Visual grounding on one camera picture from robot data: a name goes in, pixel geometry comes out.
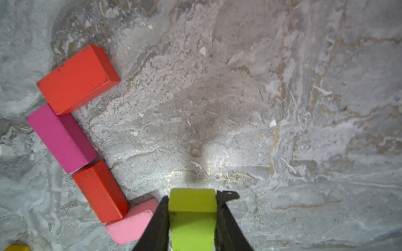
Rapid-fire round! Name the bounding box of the yellow block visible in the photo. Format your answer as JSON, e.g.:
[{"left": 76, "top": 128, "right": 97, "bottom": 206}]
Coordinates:
[{"left": 4, "top": 244, "right": 30, "bottom": 251}]

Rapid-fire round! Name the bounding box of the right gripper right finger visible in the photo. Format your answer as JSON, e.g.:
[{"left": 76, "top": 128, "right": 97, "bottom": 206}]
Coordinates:
[{"left": 215, "top": 190, "right": 253, "bottom": 251}]

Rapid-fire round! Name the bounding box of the pink block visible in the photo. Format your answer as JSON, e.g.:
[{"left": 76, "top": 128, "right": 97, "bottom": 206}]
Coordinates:
[{"left": 105, "top": 199, "right": 159, "bottom": 245}]

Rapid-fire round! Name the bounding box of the green block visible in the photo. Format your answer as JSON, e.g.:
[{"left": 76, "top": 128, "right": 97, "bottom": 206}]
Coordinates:
[{"left": 168, "top": 188, "right": 217, "bottom": 251}]

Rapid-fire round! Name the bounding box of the red block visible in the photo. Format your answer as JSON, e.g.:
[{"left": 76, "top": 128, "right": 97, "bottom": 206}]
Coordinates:
[
  {"left": 72, "top": 160, "right": 129, "bottom": 223},
  {"left": 37, "top": 45, "right": 120, "bottom": 115}
]

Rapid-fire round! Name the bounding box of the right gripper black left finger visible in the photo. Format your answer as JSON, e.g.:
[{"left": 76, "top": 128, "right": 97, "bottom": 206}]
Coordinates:
[{"left": 132, "top": 196, "right": 170, "bottom": 251}]

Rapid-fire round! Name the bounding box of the magenta block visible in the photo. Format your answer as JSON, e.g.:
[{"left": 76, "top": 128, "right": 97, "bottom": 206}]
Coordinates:
[{"left": 27, "top": 104, "right": 98, "bottom": 174}]

